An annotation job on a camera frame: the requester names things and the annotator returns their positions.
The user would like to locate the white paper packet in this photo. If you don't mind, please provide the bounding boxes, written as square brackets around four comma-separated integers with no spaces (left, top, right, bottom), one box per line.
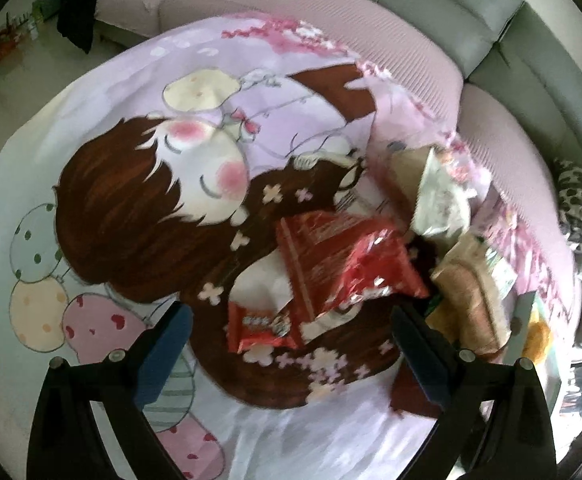
[233,255,294,318]

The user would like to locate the tan orange packet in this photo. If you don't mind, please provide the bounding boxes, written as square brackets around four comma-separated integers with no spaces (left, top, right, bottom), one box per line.
[428,235,514,361]

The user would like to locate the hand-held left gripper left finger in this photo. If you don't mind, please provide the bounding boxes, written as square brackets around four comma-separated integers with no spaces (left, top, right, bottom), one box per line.
[26,302,194,480]

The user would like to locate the small green white packet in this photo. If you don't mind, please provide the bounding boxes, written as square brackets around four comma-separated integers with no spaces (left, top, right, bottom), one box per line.
[486,247,519,296]

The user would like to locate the printed cartoon blanket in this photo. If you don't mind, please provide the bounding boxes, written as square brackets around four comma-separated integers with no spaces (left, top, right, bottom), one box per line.
[0,15,582,480]

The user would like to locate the blurred colourful objects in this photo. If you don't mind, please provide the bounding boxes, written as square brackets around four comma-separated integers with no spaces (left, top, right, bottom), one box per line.
[0,10,42,86]

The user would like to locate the grey sofa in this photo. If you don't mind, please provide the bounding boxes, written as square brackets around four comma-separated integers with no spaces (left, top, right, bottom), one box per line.
[251,0,582,361]

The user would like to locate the tan snack box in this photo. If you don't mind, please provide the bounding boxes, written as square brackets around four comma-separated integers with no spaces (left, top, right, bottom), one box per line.
[383,147,432,196]

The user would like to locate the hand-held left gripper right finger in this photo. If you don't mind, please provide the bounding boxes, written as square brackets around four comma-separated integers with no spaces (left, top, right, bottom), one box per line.
[390,304,558,480]

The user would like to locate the large red snack packet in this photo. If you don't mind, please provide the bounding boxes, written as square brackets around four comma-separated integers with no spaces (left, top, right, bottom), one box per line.
[275,211,432,343]

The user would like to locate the orange jelly cup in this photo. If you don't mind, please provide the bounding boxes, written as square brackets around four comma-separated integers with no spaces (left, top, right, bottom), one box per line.
[523,320,554,366]

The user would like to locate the dark cloth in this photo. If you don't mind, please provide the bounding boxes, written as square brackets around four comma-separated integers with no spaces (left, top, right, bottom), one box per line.
[56,0,97,56]

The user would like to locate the small red snack packet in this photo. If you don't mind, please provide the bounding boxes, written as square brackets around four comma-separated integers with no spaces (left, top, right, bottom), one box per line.
[227,302,302,356]

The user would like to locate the green rimmed white tray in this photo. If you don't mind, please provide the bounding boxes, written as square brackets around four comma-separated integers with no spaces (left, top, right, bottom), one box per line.
[513,290,560,411]

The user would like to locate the white snack packet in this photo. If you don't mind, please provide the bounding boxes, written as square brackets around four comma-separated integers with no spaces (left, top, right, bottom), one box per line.
[411,147,474,238]

